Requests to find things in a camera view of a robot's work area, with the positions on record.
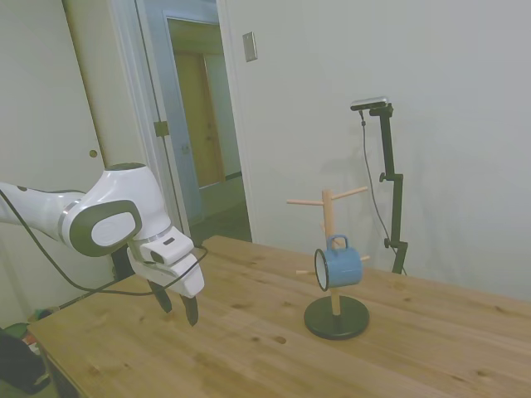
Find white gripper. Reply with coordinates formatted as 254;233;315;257
126;243;207;328

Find blue enamel mug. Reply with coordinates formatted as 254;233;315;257
314;234;365;294

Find wooden mug tree black base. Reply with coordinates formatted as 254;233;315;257
285;186;371;342

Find black bag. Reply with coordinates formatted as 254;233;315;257
0;327;51;395

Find brown wooden door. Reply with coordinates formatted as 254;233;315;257
173;51;227;190

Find white door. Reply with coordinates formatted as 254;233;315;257
61;0;192;233

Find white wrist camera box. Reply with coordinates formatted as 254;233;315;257
140;242;196;269

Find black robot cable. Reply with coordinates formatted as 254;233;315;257
0;188;210;298

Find black camera stand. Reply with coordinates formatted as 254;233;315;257
368;105;410;275

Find metal wall switch plate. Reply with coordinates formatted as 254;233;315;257
241;31;259;64

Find grey exterior camera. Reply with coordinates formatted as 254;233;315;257
350;95;392;113

